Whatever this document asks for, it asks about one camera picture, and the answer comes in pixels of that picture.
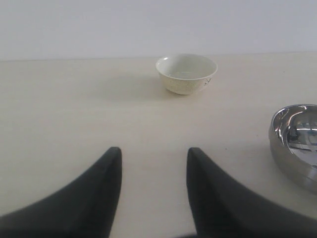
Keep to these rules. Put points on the smooth stainless steel bowl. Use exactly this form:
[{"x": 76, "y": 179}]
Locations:
[{"x": 293, "y": 144}]

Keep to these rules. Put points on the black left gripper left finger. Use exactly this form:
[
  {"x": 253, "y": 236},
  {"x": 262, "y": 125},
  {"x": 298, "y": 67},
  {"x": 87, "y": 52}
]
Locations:
[{"x": 85, "y": 208}]

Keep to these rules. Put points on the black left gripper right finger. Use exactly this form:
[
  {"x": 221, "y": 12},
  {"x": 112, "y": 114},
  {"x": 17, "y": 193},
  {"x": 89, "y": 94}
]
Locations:
[{"x": 224, "y": 208}]

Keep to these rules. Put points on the white floral ceramic bowl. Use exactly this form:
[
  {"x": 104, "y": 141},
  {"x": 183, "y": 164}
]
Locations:
[{"x": 186, "y": 74}]

